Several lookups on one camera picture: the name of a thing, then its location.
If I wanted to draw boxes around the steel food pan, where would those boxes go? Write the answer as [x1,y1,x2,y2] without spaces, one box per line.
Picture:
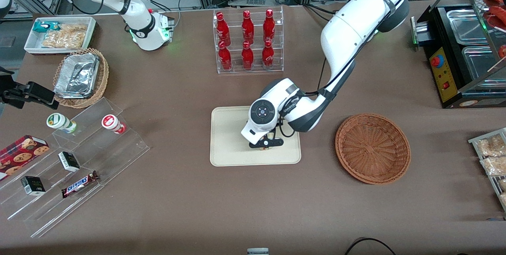
[446,9,489,45]
[462,45,506,86]

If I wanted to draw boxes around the aluminium foil container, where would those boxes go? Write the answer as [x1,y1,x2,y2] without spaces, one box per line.
[54,53,100,99]

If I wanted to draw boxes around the black food warmer machine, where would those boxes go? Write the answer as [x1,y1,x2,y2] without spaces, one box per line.
[410,0,506,109]

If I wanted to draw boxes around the oval wicker basket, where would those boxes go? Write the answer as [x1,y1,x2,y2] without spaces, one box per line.
[53,48,110,109]

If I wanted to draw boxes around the red cookie box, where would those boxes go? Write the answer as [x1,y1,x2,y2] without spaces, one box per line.
[0,135,50,181]

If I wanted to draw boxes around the green lid yogurt cup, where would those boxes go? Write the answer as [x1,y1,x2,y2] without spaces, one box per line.
[46,113,77,134]

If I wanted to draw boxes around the black cable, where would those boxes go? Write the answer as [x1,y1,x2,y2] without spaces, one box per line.
[344,238,396,255]

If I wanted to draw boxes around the small black box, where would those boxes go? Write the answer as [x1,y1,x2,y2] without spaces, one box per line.
[21,176,46,196]
[58,151,80,172]

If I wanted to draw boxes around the grey tray of pastry bags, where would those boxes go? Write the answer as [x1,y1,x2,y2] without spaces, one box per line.
[468,128,506,212]

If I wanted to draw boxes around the snickers chocolate bar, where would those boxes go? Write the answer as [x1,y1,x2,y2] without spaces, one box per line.
[61,171,100,198]

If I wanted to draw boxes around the clear bag of crackers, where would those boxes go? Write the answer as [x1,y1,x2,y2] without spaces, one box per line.
[42,24,88,49]

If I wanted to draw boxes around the round brown wicker basket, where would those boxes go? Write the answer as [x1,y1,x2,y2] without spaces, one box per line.
[335,113,411,185]

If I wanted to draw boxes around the white rectangular snack tray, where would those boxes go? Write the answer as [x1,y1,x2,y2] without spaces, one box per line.
[24,17,96,55]

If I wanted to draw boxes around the clear bag of pastry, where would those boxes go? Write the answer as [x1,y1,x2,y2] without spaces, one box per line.
[480,156,506,177]
[476,134,506,157]

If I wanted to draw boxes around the green snack packet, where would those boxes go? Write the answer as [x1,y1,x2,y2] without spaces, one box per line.
[33,21,62,34]

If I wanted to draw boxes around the red lid yogurt cup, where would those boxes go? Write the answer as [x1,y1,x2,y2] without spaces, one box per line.
[101,114,127,134]

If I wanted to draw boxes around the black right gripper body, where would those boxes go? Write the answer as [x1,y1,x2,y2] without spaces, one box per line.
[0,74,30,110]

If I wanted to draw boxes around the clear acrylic bottle rack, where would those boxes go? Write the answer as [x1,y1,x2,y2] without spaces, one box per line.
[213,6,284,74]

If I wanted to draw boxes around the clear acrylic stepped display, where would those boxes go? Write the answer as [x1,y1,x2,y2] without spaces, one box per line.
[0,97,151,238]

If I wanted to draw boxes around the red cola bottle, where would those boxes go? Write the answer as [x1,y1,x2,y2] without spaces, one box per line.
[215,12,231,47]
[242,10,255,45]
[262,40,274,68]
[242,41,254,70]
[218,42,232,71]
[263,9,276,43]

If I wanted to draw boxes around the beige rectangular tray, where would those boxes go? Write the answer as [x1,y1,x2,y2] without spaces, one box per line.
[210,106,302,167]

